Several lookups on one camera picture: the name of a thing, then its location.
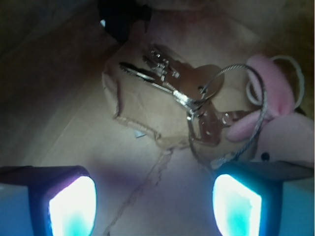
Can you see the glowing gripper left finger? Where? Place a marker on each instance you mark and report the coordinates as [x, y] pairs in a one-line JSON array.
[[46, 201]]

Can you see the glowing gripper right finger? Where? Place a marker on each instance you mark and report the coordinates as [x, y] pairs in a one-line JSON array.
[[264, 199]]

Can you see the silver keys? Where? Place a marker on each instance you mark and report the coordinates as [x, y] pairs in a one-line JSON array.
[[192, 88]]

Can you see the pink plush bunny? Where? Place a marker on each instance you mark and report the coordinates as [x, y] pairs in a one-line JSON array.
[[285, 135]]

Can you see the brown paper bag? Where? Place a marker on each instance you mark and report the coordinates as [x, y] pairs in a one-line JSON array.
[[54, 111]]

